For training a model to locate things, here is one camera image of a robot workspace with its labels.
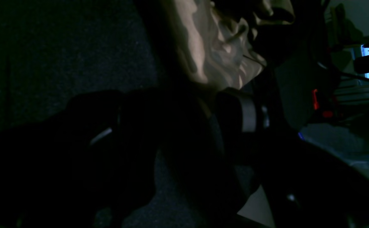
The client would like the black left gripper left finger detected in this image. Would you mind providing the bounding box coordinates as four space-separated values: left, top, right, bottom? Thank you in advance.
0 89 229 228

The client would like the black table cloth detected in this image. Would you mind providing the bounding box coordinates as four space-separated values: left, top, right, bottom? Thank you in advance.
0 0 221 228

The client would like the camouflage t-shirt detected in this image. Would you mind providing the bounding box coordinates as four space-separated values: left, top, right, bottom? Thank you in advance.
158 0 295 92

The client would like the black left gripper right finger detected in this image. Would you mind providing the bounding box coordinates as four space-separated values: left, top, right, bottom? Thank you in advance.
216 89 369 228

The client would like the orange clamp left rear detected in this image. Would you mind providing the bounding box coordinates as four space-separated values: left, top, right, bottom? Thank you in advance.
311 89 335 122

